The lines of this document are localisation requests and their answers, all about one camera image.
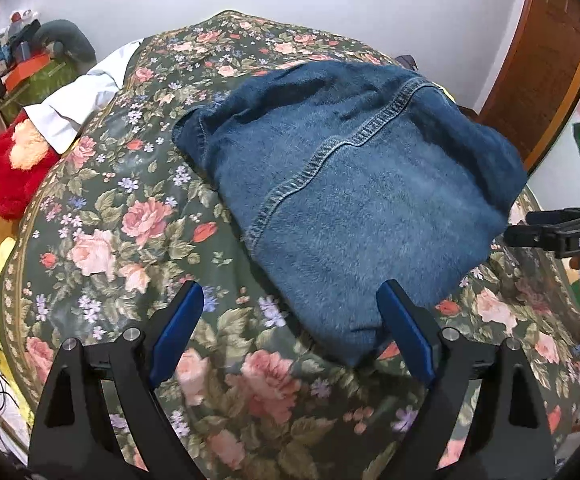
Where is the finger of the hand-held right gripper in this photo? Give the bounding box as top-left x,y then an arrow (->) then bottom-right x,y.
526,209 -> 580,227
504,225 -> 562,250

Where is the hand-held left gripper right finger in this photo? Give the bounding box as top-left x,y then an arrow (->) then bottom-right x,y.
376,280 -> 557,480

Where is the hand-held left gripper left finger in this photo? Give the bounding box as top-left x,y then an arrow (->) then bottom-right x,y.
28,280 -> 207,480

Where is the blue denim jacket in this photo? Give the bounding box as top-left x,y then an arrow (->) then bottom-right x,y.
172,57 -> 528,368

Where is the floral bedspread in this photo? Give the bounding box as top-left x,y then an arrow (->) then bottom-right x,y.
0,10 -> 580,480

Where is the wooden door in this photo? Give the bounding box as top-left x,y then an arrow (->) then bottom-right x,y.
477,0 -> 580,173

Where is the red plush toy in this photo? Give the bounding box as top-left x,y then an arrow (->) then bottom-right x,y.
0,110 -> 60,221

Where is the white cloth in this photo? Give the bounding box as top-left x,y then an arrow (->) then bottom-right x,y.
24,40 -> 143,156

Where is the green covered box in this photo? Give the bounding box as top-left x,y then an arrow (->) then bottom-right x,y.
0,55 -> 83,126

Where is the orange box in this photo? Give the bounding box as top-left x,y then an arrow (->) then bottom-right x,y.
6,52 -> 53,88

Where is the pile of mixed clutter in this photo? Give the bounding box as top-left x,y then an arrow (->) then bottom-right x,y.
0,7 -> 45,98

